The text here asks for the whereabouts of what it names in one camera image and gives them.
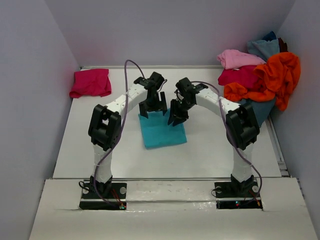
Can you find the orange t-shirt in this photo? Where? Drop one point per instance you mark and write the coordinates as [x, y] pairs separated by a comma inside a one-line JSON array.
[[277, 79]]

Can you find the folded magenta t-shirt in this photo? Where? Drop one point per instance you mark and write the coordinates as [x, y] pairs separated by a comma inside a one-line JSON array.
[[91, 82]]

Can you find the pink t-shirt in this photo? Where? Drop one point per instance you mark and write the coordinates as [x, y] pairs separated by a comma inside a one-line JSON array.
[[233, 59]]

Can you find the maroon t-shirt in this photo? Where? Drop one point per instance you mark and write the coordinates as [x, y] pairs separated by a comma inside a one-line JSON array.
[[283, 47]]

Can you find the slate blue t-shirt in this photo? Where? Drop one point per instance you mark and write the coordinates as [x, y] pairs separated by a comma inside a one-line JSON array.
[[261, 109]]

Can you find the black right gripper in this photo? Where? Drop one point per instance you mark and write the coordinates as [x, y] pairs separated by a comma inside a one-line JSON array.
[[175, 112]]

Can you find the dark blue t-shirt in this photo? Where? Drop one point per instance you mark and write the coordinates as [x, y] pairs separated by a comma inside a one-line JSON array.
[[270, 37]]

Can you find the turquoise t-shirt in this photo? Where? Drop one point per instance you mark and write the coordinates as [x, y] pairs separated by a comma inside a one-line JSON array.
[[156, 133]]

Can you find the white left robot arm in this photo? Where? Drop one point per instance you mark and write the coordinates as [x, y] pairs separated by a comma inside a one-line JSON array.
[[107, 123]]

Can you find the magenta t-shirt in pile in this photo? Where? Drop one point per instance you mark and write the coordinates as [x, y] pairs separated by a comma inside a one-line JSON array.
[[243, 76]]

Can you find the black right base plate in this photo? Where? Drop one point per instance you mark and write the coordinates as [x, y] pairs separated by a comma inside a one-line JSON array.
[[227, 199]]

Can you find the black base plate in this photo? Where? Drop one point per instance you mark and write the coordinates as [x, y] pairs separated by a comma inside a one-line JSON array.
[[227, 199], [113, 198]]

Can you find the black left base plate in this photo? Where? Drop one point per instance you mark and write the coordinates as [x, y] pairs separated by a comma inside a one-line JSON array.
[[113, 198]]

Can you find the grey-blue t-shirt at back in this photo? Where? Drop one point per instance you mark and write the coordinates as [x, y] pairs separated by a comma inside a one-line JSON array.
[[263, 49]]

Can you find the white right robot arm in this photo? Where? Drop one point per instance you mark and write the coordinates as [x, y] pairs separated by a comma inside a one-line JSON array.
[[239, 121]]

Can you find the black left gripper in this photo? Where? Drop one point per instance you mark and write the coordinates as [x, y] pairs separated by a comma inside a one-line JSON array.
[[159, 106]]

